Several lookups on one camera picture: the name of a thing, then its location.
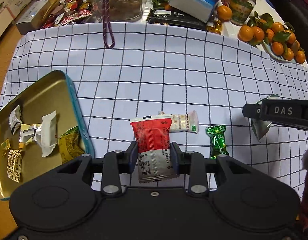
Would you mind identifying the white plain snack bar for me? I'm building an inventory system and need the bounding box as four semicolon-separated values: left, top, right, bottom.
41;111;57;157

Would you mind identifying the black white snack packet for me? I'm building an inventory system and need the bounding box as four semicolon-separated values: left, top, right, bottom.
8;105;23;135

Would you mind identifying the small green candy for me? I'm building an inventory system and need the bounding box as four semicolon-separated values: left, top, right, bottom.
205;125;229;159

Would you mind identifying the red white snack packet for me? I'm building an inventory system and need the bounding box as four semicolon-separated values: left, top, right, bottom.
130;114;177;183

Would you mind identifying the white tv cabinet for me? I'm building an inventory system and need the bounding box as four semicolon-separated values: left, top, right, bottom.
0;7;15;38

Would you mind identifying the plate of tangerines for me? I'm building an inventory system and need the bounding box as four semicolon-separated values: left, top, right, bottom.
238;11;306;64

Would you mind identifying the grey cardboard box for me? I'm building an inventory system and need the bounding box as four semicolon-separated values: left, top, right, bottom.
16;0;51;35

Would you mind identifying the gold teal tin tray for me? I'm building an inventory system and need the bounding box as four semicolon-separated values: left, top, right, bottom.
0;70;95;200

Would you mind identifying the purple lanyard cord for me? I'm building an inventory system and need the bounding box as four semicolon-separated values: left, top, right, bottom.
101;0;116;49

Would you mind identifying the white pink snack bar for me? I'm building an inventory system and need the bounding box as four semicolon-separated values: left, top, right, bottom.
158;111;199;133

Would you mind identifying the blue checked tablecloth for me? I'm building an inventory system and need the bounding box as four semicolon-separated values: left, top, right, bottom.
0;23;308;194

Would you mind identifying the glass jar with cookies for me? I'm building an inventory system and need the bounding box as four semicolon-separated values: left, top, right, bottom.
87;0;144;23

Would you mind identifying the green white snack packet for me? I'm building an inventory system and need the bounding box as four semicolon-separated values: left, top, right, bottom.
251;94;278;141

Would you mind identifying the pile of loose candies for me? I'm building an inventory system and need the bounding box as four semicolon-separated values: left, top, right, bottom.
40;0;93;29

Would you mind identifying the jar with yellow lid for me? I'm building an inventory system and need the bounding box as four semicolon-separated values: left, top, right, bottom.
229;0;256;25

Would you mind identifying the brown patterned snack packet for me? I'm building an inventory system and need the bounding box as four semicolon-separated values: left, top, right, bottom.
7;150;22;183

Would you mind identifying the single tangerine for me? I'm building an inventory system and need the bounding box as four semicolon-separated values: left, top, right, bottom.
217;5;232;22

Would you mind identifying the yellow brown snack packet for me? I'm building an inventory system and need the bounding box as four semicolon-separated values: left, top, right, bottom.
58;126;85;164

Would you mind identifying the silver yellow snack packet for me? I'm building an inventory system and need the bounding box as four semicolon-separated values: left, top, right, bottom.
19;124;42;149

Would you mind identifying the gold candy packet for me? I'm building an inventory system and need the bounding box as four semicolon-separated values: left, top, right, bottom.
1;138;12;157

